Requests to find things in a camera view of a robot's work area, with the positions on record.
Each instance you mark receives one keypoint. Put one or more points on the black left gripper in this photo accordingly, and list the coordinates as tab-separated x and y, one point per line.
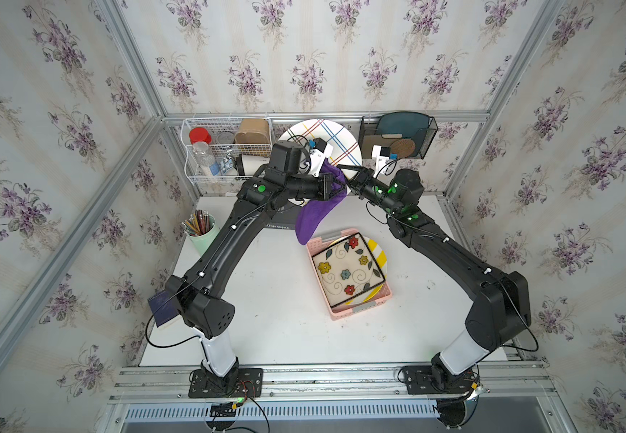
326	184

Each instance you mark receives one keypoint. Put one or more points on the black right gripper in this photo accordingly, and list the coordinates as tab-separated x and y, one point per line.
361	181

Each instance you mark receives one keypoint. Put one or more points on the purple cloth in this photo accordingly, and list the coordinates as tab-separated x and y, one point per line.
315	211

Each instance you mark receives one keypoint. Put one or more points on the round plaid plate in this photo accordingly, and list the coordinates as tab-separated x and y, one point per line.
342	147

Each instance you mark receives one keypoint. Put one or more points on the square floral plate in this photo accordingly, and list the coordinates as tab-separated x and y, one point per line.
337	269

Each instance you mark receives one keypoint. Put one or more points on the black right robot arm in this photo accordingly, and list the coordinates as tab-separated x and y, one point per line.
501	306

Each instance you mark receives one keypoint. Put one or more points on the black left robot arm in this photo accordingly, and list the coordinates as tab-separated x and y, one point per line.
197	296

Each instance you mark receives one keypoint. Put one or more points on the teal plate in holder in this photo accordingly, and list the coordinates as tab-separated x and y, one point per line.
405	123

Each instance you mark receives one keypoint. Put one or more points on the yellow striped round plate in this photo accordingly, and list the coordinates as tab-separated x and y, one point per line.
375	262

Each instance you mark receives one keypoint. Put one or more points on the dark grey book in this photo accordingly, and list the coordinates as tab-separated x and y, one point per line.
285	218

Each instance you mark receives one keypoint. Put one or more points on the round cork coaster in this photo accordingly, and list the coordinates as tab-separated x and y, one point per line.
403	148

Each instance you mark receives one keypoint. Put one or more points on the white black tumbler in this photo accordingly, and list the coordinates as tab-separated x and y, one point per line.
248	165

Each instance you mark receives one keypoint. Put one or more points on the pink plastic basket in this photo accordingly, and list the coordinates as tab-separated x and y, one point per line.
315	245

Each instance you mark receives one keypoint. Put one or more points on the clear plastic bottle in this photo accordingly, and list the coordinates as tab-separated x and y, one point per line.
206	159

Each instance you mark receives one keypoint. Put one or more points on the green pencil cup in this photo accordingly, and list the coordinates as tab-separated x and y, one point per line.
201	229

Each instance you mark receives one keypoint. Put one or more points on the red lidded jar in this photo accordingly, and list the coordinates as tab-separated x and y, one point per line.
200	135

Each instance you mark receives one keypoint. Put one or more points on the dark blue notebook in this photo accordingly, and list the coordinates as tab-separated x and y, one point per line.
163	309

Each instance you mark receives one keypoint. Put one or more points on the small circuit board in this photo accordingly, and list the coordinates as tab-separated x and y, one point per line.
223	410

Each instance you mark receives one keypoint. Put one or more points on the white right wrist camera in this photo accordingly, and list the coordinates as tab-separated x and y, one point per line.
384	159

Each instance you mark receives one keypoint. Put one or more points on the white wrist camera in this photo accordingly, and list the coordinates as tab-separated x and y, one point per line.
384	159
319	152

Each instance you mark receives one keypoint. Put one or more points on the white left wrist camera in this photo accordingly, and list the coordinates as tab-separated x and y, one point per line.
319	152

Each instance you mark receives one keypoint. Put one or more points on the black mesh wall holder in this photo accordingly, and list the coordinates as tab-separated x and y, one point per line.
368	138

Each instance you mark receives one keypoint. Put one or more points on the white wire wall basket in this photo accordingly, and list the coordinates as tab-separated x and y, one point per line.
222	129

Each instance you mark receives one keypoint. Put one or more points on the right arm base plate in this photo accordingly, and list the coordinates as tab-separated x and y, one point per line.
425	379

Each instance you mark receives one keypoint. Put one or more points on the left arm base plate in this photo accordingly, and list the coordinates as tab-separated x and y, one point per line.
238	383

